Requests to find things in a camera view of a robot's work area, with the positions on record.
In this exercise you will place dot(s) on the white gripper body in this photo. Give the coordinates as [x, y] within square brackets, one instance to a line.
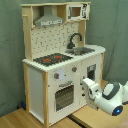
[91, 89]

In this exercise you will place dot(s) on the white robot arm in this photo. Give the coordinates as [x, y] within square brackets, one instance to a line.
[111, 99]

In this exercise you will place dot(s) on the wooden toy kitchen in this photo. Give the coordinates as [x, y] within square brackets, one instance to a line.
[40, 84]

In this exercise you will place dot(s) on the grey ice dispenser panel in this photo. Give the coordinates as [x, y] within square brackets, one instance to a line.
[91, 72]

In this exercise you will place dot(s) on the right oven knob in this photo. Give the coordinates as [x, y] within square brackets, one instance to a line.
[74, 69]

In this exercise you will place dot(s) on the oven knob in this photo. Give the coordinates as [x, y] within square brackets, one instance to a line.
[74, 69]
[56, 75]

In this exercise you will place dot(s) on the toy oven door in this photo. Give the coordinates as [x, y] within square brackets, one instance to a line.
[65, 96]

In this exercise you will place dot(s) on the left oven knob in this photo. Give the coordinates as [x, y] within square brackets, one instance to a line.
[56, 75]

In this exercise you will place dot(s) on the grey toy sink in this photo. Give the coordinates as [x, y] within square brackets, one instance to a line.
[79, 51]

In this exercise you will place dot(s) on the black toy faucet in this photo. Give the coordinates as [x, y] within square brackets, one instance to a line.
[73, 40]

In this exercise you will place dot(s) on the black toy stovetop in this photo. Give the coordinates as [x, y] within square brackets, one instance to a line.
[52, 59]

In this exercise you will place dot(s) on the grey curtain backdrop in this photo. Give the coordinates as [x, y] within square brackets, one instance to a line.
[107, 27]

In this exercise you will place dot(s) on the toy microwave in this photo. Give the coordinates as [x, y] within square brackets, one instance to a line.
[77, 12]

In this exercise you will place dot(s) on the grey range hood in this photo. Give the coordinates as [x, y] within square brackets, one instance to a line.
[48, 18]

